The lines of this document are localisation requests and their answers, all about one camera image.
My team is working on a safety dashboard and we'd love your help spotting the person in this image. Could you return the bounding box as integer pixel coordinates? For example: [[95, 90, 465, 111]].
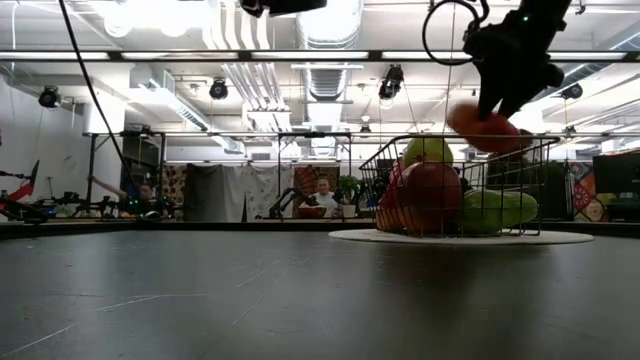
[[88, 174, 157, 220], [305, 177, 342, 220]]

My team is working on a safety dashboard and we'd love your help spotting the long black cable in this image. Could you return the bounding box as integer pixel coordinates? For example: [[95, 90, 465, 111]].
[[57, 0, 137, 177]]

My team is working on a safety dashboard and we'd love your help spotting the wire basket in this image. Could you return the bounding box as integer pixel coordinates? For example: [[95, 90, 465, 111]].
[[358, 133, 561, 239]]

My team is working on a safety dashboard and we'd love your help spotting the black right gripper cable loop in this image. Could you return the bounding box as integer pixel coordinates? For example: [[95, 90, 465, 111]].
[[422, 0, 489, 67]]

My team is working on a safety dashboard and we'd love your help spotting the bright orange tangerine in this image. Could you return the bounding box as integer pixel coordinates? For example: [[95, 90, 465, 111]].
[[375, 207, 419, 235]]

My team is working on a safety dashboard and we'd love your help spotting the silver ventilation duct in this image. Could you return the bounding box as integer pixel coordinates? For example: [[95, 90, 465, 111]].
[[296, 0, 362, 104]]

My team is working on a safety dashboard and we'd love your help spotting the red-orange mango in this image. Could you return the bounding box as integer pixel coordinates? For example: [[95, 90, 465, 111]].
[[446, 102, 524, 155]]

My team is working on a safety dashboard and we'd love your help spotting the red and black background robot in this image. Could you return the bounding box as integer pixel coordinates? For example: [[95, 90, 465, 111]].
[[0, 159, 51, 225]]

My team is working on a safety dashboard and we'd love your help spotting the black ceiling spotlight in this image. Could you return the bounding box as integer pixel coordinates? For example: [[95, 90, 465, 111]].
[[377, 63, 405, 101], [208, 78, 230, 101], [38, 85, 62, 109], [560, 82, 585, 101]]

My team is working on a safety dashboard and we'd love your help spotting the gray cloth cover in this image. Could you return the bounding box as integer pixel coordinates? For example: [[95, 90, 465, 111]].
[[183, 163, 246, 223]]

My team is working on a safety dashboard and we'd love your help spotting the patterned fabric panel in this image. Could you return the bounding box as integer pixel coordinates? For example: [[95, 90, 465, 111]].
[[159, 164, 187, 221]]

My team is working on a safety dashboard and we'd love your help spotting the black monitor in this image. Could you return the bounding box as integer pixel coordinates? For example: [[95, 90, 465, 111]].
[[592, 152, 640, 224]]

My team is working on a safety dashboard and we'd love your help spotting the black metal table frame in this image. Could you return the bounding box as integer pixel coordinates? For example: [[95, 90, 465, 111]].
[[0, 218, 640, 240]]

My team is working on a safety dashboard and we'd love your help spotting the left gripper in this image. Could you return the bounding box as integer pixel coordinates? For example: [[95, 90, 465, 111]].
[[238, 0, 329, 19]]

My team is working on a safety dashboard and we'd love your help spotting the orange patterned cloth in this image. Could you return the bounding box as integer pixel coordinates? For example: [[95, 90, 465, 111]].
[[292, 164, 342, 220]]

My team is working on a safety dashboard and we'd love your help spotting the green potted plant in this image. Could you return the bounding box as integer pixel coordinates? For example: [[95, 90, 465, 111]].
[[335, 174, 365, 219]]

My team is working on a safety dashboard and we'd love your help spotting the white curtain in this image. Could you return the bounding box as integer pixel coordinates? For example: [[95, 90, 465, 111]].
[[243, 164, 296, 222]]

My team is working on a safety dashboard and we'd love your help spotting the black background frame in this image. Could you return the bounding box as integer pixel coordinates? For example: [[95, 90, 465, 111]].
[[82, 130, 169, 221]]

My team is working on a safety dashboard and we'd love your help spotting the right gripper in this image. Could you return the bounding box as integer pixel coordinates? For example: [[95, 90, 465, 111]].
[[462, 0, 574, 121]]

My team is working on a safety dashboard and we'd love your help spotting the red apple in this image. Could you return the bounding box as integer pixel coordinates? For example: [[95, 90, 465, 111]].
[[397, 159, 464, 235]]

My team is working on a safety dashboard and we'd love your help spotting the white round plate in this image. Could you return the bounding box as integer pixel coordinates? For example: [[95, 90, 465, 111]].
[[328, 228, 595, 246]]

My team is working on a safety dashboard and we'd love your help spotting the long red pepper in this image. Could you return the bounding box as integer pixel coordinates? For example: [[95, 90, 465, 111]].
[[377, 157, 407, 214]]

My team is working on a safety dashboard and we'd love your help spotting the black overhead light bar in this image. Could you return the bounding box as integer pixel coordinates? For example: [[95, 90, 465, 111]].
[[0, 48, 640, 64]]

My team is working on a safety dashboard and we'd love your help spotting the colourful patterned tapestry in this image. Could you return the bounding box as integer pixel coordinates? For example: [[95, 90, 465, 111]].
[[567, 160, 609, 223]]

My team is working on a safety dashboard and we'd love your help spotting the green apple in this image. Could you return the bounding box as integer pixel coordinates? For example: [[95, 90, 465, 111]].
[[402, 137, 455, 169]]

